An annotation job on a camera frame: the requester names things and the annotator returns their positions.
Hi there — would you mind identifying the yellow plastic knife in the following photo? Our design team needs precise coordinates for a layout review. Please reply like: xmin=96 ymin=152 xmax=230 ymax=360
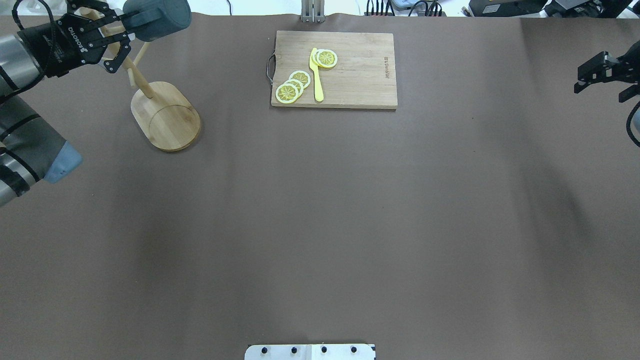
xmin=308 ymin=47 xmax=325 ymax=103

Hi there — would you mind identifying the silver aluminium frame post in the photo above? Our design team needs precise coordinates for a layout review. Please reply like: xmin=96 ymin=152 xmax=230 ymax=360
xmin=301 ymin=0 xmax=326 ymax=24

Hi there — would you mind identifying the wooden cutting board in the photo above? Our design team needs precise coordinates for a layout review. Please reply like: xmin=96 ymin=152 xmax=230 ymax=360
xmin=270 ymin=30 xmax=398 ymax=110

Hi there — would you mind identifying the middle lemon slice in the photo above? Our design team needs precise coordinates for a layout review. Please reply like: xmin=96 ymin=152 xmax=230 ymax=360
xmin=283 ymin=79 xmax=305 ymax=97

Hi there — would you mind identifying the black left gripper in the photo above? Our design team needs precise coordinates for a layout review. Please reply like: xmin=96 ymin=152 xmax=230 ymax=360
xmin=17 ymin=0 xmax=138 ymax=78

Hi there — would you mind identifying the blue mug with green inside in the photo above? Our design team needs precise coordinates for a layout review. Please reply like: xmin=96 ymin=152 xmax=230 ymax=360
xmin=119 ymin=0 xmax=192 ymax=43

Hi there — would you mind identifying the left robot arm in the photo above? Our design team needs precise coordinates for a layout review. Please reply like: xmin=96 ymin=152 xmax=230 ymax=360
xmin=1 ymin=0 xmax=141 ymax=205

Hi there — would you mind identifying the lemon slice near knife tip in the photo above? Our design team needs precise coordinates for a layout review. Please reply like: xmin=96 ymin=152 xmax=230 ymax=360
xmin=311 ymin=48 xmax=338 ymax=69

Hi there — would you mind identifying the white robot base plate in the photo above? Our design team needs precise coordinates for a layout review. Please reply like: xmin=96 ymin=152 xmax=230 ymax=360
xmin=244 ymin=343 xmax=377 ymax=360

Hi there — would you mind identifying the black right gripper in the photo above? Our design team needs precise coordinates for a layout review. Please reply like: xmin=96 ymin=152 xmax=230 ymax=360
xmin=574 ymin=42 xmax=640 ymax=103

